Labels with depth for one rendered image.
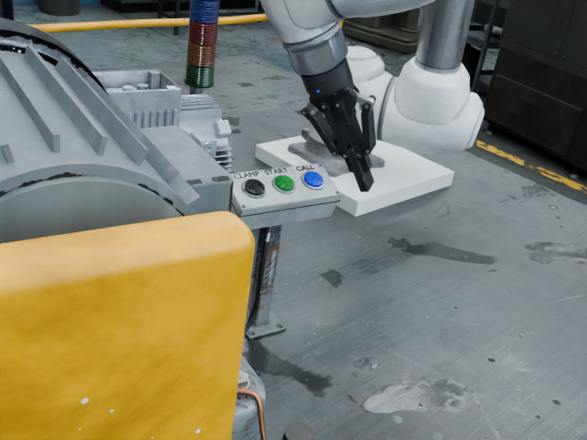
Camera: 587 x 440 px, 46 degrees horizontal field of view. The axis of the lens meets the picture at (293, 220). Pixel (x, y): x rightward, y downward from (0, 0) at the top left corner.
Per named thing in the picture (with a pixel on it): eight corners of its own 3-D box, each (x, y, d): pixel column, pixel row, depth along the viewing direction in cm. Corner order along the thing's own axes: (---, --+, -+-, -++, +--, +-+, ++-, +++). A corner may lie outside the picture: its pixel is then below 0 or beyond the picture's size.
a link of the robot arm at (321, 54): (296, 20, 109) (309, 54, 112) (271, 48, 103) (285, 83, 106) (348, 10, 104) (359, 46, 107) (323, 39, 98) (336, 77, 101)
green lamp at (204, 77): (191, 88, 145) (193, 67, 143) (180, 79, 150) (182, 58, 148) (217, 86, 148) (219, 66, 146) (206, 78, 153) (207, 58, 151)
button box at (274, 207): (232, 234, 99) (241, 209, 95) (213, 197, 102) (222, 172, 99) (331, 216, 107) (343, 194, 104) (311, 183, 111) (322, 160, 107)
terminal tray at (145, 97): (107, 139, 106) (107, 93, 102) (86, 113, 113) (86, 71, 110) (180, 133, 112) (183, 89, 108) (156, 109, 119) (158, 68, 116)
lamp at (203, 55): (193, 67, 143) (194, 45, 141) (182, 58, 148) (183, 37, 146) (219, 66, 146) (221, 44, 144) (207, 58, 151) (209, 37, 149)
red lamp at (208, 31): (194, 45, 141) (196, 23, 139) (183, 37, 146) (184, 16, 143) (221, 44, 144) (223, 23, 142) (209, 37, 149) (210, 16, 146)
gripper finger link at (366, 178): (358, 148, 116) (362, 147, 116) (370, 182, 120) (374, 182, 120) (351, 159, 115) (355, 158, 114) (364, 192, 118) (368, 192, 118)
